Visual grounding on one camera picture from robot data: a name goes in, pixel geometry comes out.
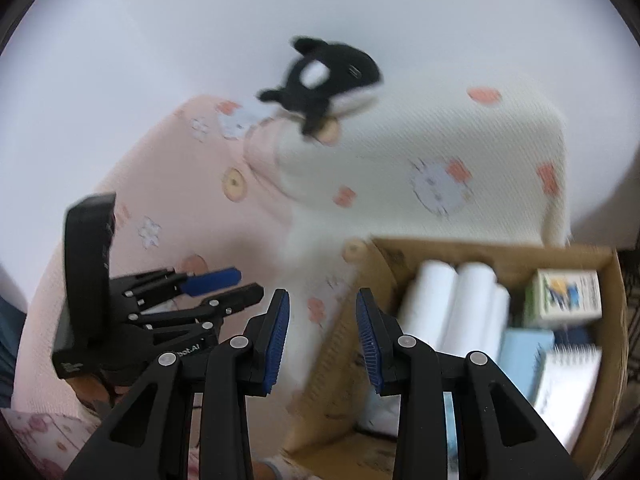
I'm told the white paper tube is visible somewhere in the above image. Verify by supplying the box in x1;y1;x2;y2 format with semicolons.
398;260;458;347
483;284;511;361
440;262;497;356

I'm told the left hand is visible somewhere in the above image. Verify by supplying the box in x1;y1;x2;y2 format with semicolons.
66;375;112;411

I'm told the white spiral notepad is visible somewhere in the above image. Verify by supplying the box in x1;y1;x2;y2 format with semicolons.
533;344;602;452

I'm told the pink Hello Kitty bedsheet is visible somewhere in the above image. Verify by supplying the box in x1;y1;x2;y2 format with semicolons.
8;93;362;480

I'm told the green white mosquito liquid box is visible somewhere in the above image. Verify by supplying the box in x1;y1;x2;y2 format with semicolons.
523;269;602;330

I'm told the cardboard box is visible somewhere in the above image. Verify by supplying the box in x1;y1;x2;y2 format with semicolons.
283;238;628;479

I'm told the orca plush toy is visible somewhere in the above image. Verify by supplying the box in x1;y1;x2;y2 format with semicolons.
257;36;383;136

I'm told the cream Hello Kitty pillow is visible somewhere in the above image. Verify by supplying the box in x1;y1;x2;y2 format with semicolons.
274;82;568;246

